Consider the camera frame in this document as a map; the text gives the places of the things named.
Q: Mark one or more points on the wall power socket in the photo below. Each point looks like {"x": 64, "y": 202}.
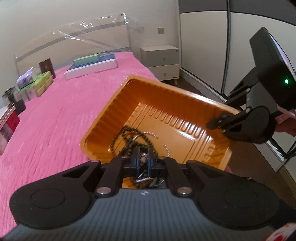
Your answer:
{"x": 161, "y": 30}

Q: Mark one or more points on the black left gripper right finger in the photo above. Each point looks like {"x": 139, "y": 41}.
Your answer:
{"x": 226, "y": 199}

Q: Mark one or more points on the white tissue packet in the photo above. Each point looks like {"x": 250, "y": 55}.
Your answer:
{"x": 27, "y": 78}

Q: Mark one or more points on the white grey nightstand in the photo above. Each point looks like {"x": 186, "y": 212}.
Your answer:
{"x": 163, "y": 61}

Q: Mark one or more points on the pink fleece blanket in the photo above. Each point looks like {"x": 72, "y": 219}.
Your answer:
{"x": 47, "y": 138}

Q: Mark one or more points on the green tissue box pack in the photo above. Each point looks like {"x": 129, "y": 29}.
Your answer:
{"x": 35, "y": 89}

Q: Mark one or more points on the orange plastic tray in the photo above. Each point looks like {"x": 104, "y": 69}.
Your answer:
{"x": 174, "y": 120}

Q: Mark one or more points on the blue and white flat box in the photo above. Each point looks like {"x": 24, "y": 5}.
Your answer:
{"x": 105, "y": 62}

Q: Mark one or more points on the dark maroon box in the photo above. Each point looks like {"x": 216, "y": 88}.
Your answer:
{"x": 46, "y": 65}

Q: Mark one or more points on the pink wooden jewelry box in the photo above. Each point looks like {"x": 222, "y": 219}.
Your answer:
{"x": 9, "y": 122}

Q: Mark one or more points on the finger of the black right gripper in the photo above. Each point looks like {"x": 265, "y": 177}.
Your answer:
{"x": 246, "y": 92}
{"x": 251, "y": 125}

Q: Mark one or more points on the green rectangular box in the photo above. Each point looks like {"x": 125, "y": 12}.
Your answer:
{"x": 86, "y": 59}

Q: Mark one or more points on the person's right hand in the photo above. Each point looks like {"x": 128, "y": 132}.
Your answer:
{"x": 285, "y": 124}

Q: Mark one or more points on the plastic-wrapped beige headboard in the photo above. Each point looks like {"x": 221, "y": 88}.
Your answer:
{"x": 114, "y": 33}

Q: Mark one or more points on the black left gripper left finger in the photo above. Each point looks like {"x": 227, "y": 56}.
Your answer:
{"x": 65, "y": 197}

